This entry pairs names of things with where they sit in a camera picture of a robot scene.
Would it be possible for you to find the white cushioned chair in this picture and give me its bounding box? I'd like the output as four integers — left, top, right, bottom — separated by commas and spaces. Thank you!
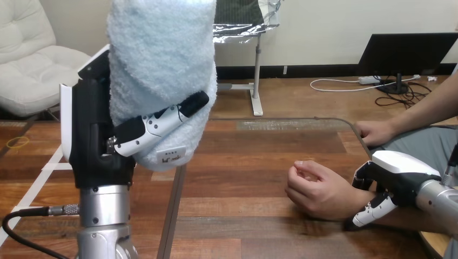
0, 0, 92, 119

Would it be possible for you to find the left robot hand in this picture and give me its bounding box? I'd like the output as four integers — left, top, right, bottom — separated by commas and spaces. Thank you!
59, 44, 211, 190

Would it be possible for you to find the tangle of cables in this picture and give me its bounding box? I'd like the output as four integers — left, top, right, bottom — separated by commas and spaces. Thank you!
309, 74, 434, 110

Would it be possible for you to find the black cable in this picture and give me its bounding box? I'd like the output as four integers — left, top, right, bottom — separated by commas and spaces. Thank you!
1, 204, 80, 259
443, 142, 458, 187

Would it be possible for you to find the person's hand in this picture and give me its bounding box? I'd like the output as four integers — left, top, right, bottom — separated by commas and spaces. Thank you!
285, 160, 377, 221
354, 119, 399, 148

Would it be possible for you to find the dark screen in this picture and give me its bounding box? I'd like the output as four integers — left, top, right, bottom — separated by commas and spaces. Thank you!
357, 32, 458, 95

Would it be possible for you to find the person's forearm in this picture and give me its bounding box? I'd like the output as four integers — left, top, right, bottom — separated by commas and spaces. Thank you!
390, 71, 458, 134

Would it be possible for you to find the person's body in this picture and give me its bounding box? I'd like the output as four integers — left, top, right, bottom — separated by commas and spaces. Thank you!
371, 125, 458, 259

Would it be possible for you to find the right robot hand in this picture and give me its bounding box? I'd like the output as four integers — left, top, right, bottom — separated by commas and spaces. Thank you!
343, 150, 443, 231

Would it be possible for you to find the white power strip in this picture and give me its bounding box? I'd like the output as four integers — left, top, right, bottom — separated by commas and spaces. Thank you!
358, 75, 381, 86

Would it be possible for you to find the foil sheet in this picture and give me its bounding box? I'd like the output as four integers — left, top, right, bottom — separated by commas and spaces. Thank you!
212, 0, 282, 45

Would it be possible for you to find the white towel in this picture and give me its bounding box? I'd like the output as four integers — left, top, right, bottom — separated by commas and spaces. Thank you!
106, 0, 219, 173

